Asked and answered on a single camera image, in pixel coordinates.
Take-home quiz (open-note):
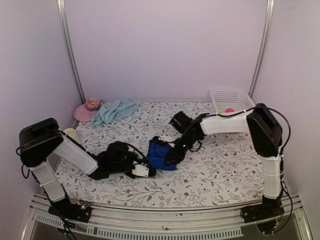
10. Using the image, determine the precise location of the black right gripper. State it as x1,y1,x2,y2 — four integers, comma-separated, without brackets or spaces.
165,133,199,166

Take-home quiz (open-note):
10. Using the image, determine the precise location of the white plastic basket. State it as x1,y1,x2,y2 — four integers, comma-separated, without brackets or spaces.
209,88,256,115

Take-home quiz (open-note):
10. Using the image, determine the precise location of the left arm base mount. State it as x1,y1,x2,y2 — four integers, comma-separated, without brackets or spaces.
48,197,92,223

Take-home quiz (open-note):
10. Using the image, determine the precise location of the pink plate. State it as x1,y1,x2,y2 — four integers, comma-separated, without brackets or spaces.
73,104,98,122

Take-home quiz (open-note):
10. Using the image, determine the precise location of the light blue towel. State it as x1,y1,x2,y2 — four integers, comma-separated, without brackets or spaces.
91,98,139,126

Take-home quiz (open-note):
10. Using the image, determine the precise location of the floral tablecloth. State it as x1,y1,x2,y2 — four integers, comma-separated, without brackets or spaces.
51,100,283,209

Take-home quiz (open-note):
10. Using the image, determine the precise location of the right aluminium frame post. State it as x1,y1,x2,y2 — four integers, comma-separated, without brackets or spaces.
248,0,275,98

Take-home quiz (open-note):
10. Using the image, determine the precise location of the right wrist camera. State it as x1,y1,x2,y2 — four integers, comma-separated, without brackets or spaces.
169,111,194,134

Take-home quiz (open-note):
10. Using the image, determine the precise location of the right black camera cable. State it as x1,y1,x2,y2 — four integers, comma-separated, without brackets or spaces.
189,106,294,226

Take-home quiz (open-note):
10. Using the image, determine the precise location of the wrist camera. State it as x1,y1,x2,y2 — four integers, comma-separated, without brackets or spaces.
169,111,194,134
106,141,129,163

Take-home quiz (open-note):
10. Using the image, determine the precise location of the dark blue towel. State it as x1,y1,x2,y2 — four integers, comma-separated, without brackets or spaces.
146,137,177,171

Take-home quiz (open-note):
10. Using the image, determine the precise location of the aluminium front rail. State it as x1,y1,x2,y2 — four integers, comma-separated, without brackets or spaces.
21,194,314,240

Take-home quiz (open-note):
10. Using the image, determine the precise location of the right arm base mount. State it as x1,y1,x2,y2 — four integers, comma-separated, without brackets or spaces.
240,198,285,223

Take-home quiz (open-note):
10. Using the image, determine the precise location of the left aluminium frame post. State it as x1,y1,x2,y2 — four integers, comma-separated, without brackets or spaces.
56,0,86,104

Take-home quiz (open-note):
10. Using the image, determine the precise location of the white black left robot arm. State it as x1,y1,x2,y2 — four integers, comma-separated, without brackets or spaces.
16,118,157,217

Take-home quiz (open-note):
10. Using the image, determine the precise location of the aluminium frame post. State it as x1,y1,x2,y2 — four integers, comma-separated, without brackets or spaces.
56,0,86,104
248,0,275,98

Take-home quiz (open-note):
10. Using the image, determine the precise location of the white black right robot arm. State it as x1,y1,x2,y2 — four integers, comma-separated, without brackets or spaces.
164,103,286,218

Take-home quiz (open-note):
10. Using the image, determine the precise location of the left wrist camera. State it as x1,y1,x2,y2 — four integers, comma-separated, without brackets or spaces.
106,141,129,163

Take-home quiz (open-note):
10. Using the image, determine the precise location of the pink rolled towel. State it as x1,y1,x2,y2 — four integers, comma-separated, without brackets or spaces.
225,108,234,113

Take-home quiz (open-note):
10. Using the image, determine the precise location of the cream ceramic mug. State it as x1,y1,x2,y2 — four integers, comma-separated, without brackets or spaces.
63,128,82,145

